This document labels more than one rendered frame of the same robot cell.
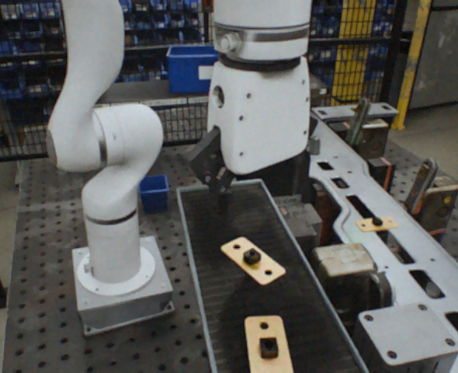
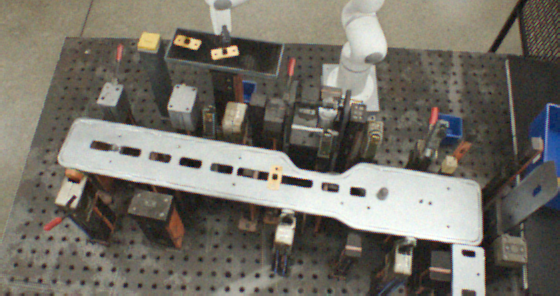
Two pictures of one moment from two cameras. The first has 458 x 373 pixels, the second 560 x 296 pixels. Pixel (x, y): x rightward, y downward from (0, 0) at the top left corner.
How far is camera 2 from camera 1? 1.56 m
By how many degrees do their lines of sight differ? 72
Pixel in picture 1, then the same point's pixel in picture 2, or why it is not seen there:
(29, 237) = (419, 56)
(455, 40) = not seen: outside the picture
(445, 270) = (223, 183)
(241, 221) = (249, 58)
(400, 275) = (232, 159)
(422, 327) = (180, 102)
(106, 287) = (333, 76)
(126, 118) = (358, 32)
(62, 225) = (428, 74)
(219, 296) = (214, 39)
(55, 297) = not seen: hidden behind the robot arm
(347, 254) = (235, 115)
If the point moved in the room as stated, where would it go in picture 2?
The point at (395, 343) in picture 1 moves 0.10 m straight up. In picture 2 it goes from (180, 91) to (176, 72)
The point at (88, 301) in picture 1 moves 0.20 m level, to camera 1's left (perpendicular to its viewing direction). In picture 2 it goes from (327, 68) to (342, 35)
